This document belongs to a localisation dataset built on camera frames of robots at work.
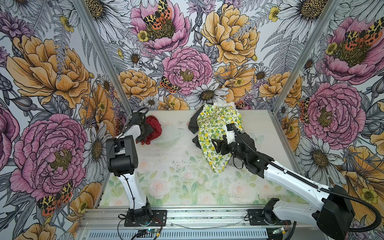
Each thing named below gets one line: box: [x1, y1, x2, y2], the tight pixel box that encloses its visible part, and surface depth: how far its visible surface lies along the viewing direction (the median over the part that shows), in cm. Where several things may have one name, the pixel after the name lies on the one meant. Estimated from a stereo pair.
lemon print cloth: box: [197, 104, 243, 173], surface depth 99 cm
